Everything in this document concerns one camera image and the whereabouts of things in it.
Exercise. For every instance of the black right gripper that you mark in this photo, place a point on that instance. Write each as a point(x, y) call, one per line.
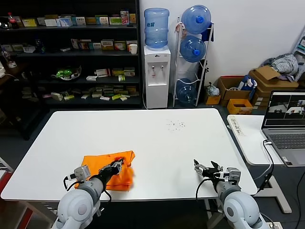
point(212, 174)

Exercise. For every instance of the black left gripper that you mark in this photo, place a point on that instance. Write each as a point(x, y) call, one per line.
point(108, 172)

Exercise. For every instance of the orange t-shirt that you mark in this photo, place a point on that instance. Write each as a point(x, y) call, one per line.
point(95, 162)

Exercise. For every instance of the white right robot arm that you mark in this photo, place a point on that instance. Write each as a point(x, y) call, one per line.
point(240, 210)

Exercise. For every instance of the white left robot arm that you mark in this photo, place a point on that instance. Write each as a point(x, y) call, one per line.
point(76, 210)

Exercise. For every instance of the grey striped clothes pile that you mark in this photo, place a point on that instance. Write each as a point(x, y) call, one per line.
point(284, 62)

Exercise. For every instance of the large white work table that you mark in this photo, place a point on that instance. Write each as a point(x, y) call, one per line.
point(143, 133)

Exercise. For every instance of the small white side table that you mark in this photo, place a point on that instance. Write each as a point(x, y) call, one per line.
point(252, 148)

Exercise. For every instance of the white power strip with writing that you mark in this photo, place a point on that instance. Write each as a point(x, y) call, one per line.
point(236, 126)

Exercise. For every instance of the orange yellow open box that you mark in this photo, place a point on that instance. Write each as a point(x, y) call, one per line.
point(239, 110)

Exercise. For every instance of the small yellow box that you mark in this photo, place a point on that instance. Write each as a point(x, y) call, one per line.
point(212, 100)

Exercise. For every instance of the red-rimmed open cardboard box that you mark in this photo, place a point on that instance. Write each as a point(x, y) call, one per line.
point(233, 94)

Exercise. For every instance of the grey plastic bag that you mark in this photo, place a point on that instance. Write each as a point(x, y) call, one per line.
point(211, 90)

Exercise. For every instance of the white metal jug rack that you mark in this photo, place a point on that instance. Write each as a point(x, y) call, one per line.
point(198, 90)

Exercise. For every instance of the white water dispenser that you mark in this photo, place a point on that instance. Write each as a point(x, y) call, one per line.
point(156, 94)

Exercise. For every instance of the grey laptop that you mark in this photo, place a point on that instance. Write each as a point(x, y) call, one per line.
point(286, 143)

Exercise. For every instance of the white floor power strip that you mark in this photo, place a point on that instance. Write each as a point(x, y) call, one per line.
point(276, 225)

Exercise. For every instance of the closed brown cardboard box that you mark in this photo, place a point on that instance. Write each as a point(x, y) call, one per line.
point(261, 94)

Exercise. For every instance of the white flat medicine box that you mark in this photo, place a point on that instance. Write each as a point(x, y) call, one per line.
point(91, 77)

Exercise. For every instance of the blue white plush toy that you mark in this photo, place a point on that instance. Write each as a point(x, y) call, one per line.
point(244, 81)

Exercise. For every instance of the red white medicine box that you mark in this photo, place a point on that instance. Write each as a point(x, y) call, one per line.
point(102, 72)

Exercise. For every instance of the black stand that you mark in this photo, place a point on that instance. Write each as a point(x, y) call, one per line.
point(206, 69)

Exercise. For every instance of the bowl with green fruit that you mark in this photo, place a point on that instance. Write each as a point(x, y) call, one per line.
point(65, 73)

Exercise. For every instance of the open brown cardboard box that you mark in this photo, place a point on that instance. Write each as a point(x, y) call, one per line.
point(265, 73)

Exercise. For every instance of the white paper cup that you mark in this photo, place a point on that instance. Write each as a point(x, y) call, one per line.
point(133, 48)

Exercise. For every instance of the dark blue hanging cloth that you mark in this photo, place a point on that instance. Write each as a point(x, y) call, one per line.
point(205, 35)

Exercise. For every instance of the black shelf unit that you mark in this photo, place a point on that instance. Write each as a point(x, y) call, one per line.
point(46, 53)

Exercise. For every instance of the labelled blue water jug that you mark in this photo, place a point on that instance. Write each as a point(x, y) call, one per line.
point(156, 35)

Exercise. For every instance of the pink hanging cloth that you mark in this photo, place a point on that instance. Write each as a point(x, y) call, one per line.
point(177, 28)

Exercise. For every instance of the green white medicine box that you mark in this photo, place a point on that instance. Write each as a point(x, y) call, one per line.
point(101, 20)

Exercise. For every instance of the orange carton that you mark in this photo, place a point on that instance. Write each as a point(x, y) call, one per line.
point(132, 18)

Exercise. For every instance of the tall pink carton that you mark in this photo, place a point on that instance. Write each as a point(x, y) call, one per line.
point(124, 17)

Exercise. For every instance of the flat yellow carton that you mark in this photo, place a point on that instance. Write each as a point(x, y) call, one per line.
point(90, 19)

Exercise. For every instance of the white green carton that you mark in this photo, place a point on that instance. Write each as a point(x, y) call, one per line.
point(80, 20)

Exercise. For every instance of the pale plastic rack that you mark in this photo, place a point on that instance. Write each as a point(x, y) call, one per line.
point(301, 47)

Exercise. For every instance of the blue white carton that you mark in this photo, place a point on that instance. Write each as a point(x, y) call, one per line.
point(64, 21)

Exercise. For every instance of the white flat carton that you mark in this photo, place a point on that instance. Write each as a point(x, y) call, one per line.
point(50, 22)

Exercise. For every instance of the yellow medicine box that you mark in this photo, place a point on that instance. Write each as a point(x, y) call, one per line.
point(29, 22)

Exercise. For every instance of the cola bottle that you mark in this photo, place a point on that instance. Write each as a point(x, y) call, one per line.
point(13, 23)

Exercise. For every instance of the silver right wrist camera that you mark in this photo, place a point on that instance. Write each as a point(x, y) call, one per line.
point(233, 175)

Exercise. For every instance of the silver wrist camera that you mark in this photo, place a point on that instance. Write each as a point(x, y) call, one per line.
point(82, 172)
point(233, 175)

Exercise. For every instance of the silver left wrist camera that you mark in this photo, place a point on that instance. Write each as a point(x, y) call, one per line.
point(82, 172)

